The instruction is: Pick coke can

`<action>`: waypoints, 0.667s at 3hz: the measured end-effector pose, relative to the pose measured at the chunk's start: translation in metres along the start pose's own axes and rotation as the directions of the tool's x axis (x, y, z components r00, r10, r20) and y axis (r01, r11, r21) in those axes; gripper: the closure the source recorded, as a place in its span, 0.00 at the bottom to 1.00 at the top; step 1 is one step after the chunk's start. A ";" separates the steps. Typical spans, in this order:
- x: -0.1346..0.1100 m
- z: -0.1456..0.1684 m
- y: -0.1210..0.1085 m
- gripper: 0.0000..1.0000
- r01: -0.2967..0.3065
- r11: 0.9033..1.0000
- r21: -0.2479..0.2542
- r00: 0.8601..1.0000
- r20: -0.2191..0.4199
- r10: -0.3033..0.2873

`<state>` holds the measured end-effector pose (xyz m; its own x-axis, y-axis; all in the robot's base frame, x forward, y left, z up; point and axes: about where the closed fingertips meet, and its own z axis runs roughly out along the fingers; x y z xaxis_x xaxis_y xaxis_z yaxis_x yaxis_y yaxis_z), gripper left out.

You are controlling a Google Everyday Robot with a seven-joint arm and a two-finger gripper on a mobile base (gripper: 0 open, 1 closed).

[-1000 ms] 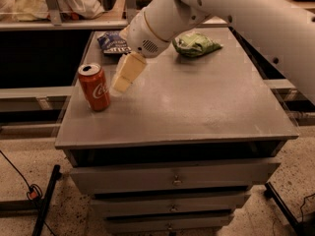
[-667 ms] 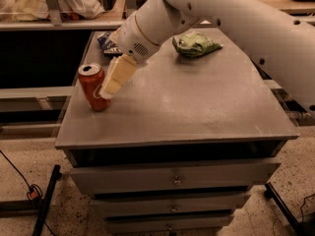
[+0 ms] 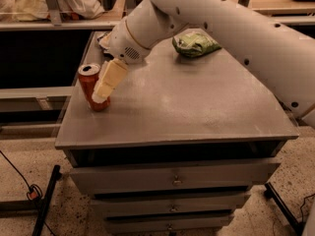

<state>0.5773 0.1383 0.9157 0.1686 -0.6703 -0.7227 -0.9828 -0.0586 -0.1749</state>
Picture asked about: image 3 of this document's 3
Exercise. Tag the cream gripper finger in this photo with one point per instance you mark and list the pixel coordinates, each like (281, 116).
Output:
(103, 40)
(111, 74)

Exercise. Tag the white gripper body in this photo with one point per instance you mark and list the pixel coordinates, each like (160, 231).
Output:
(124, 44)

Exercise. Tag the red coke can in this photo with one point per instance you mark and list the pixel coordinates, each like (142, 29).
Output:
(88, 76)

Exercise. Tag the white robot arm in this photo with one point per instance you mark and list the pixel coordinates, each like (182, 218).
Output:
(282, 58)

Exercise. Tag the blue chip bag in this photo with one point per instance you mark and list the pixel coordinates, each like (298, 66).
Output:
(105, 52)

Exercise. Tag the green chip bag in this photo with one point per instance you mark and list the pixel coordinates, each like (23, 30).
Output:
(194, 44)

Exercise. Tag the white cloth bundle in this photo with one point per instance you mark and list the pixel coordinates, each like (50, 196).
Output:
(41, 10)

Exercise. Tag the grey drawer cabinet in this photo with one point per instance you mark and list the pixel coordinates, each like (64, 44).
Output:
(174, 109)

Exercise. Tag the black floor bar left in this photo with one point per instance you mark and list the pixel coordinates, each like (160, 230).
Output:
(45, 202)

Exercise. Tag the black floor bar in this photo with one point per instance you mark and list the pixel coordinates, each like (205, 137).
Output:
(45, 202)
(271, 193)

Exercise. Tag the top grey drawer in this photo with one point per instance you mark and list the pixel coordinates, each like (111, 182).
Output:
(173, 175)

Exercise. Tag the grey drawer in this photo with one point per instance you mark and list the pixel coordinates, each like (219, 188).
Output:
(170, 204)
(173, 175)
(167, 223)

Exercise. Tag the bottom grey drawer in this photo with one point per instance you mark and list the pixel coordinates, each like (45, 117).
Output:
(167, 223)

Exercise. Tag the middle grey drawer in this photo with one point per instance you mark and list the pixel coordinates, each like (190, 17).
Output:
(170, 204)

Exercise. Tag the black floor bar right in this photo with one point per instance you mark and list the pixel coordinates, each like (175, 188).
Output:
(271, 193)

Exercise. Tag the grey metal bracket left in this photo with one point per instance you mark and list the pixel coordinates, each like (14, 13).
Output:
(54, 12)

